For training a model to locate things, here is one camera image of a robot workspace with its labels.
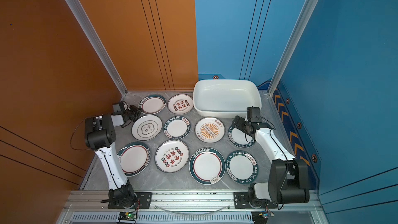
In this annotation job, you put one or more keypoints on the left green circuit board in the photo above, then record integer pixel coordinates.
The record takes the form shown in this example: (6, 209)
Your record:
(127, 218)

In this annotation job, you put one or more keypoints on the white plastic bin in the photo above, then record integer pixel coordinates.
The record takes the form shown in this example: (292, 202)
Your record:
(225, 98)

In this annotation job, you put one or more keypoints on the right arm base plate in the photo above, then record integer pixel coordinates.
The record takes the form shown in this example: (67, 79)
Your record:
(241, 201)

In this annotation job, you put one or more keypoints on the green lettered plate right middle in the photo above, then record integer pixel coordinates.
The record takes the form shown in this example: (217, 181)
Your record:
(239, 138)

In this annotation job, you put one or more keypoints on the red character plate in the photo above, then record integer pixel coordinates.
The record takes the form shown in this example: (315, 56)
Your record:
(180, 104)
(172, 156)

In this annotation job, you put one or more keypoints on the right aluminium corner post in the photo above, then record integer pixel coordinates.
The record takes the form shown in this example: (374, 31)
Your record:
(300, 25)

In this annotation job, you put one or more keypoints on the green lettered rim plate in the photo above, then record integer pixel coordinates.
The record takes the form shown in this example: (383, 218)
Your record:
(177, 127)

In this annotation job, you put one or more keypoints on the red character plate front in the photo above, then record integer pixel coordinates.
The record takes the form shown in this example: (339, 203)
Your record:
(172, 156)

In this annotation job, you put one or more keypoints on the red character plate back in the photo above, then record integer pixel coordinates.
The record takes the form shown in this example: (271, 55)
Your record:
(180, 104)

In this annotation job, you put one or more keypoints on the green red rim plate front-left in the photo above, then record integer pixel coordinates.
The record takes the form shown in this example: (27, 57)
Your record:
(134, 158)

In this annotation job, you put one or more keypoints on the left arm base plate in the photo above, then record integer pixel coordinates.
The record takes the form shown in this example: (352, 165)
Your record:
(142, 200)

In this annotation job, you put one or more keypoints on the aluminium corner post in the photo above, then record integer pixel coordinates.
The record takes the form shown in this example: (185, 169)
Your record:
(300, 25)
(81, 16)

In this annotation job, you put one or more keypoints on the cloud pattern white plate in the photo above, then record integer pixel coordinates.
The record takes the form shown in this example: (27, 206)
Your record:
(147, 128)

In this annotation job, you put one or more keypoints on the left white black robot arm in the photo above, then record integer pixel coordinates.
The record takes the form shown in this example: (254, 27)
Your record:
(100, 136)

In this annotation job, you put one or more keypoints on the left aluminium corner post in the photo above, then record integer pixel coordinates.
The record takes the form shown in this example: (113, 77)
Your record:
(81, 16)

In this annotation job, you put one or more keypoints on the orange sunburst plate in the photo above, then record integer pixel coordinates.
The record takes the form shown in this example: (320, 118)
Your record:
(210, 130)

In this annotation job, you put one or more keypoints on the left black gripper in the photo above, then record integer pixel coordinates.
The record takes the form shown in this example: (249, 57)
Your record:
(136, 110)

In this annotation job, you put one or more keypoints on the aluminium front rail frame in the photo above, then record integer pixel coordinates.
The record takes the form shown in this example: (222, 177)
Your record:
(186, 207)

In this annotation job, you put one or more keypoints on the green lettered plate front right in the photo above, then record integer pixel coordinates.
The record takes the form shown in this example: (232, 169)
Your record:
(242, 167)

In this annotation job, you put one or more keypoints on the right circuit board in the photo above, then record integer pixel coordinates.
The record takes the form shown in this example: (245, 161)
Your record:
(261, 217)

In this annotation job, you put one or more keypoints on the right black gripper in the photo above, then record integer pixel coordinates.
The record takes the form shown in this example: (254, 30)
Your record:
(235, 120)

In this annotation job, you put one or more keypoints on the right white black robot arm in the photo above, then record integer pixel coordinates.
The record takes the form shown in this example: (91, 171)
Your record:
(288, 181)

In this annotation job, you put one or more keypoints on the large green rim plate front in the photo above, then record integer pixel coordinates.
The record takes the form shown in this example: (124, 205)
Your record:
(207, 166)

